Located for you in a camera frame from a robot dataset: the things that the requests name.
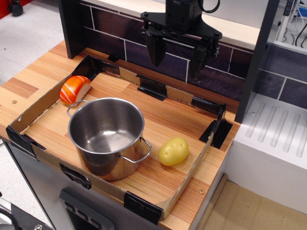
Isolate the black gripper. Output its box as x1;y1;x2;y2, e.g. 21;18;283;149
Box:
141;0;222;79

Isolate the stainless steel pot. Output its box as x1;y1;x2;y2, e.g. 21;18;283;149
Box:
67;97;152;181

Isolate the cardboard fence with black tape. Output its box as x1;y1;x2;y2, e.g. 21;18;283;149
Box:
0;54;240;230

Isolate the yellow toy potato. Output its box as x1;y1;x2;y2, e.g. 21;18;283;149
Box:
158;137;189;166

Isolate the salmon nigiri sushi toy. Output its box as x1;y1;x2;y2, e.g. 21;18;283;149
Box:
59;75;91;105

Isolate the white toy sink drainer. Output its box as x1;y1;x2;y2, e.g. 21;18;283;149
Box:
225;94;307;213

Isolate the black caster wheel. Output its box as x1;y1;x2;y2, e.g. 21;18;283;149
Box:
8;0;24;17

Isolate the grey oven control panel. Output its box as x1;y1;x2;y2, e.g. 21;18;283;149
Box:
59;190;116;230

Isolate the dark grey shelf post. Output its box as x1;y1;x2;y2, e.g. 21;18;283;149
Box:
235;0;280;123

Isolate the black cable bottom left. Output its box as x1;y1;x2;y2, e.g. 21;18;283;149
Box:
0;207;21;230

